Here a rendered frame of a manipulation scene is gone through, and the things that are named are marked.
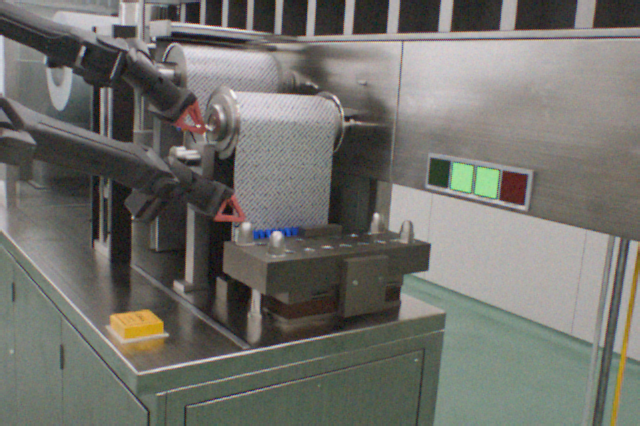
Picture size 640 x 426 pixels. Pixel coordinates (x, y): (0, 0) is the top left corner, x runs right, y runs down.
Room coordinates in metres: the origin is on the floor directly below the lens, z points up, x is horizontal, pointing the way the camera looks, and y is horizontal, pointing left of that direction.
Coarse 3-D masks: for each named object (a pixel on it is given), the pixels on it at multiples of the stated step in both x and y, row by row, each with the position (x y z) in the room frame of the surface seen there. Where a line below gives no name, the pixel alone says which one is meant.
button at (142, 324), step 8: (136, 312) 1.11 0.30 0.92; (144, 312) 1.11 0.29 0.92; (112, 320) 1.08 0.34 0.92; (120, 320) 1.07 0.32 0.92; (128, 320) 1.07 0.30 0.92; (136, 320) 1.07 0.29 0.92; (144, 320) 1.08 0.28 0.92; (152, 320) 1.08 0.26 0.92; (160, 320) 1.08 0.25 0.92; (112, 328) 1.08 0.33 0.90; (120, 328) 1.05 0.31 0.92; (128, 328) 1.04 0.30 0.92; (136, 328) 1.05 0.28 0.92; (144, 328) 1.06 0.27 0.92; (152, 328) 1.06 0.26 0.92; (160, 328) 1.07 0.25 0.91; (120, 336) 1.05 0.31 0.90; (128, 336) 1.04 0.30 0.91; (136, 336) 1.05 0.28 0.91; (144, 336) 1.06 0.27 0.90
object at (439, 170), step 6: (432, 162) 1.31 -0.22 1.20; (438, 162) 1.30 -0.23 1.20; (444, 162) 1.29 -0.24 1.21; (432, 168) 1.31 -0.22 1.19; (438, 168) 1.30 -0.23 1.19; (444, 168) 1.29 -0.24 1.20; (432, 174) 1.31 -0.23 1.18; (438, 174) 1.30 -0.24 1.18; (444, 174) 1.29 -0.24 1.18; (432, 180) 1.31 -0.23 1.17; (438, 180) 1.30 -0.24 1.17; (444, 180) 1.28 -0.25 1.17; (444, 186) 1.28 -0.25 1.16
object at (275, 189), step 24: (240, 168) 1.31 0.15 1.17; (264, 168) 1.34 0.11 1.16; (288, 168) 1.37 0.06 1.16; (312, 168) 1.41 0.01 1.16; (240, 192) 1.31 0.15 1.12; (264, 192) 1.34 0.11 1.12; (288, 192) 1.38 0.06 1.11; (312, 192) 1.41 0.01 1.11; (264, 216) 1.34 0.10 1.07; (288, 216) 1.38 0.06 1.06; (312, 216) 1.42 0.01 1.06
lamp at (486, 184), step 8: (480, 168) 1.22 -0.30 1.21; (480, 176) 1.21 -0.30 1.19; (488, 176) 1.20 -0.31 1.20; (496, 176) 1.18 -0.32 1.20; (480, 184) 1.21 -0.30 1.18; (488, 184) 1.20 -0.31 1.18; (496, 184) 1.18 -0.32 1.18; (480, 192) 1.21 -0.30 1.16; (488, 192) 1.20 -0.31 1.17; (496, 192) 1.18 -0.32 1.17
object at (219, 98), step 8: (216, 96) 1.36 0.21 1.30; (224, 96) 1.33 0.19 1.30; (224, 104) 1.33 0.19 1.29; (232, 112) 1.31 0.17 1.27; (232, 120) 1.30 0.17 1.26; (336, 120) 1.45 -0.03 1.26; (232, 128) 1.30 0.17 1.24; (336, 128) 1.45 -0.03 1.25; (232, 136) 1.31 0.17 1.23; (216, 144) 1.35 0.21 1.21; (224, 144) 1.32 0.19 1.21
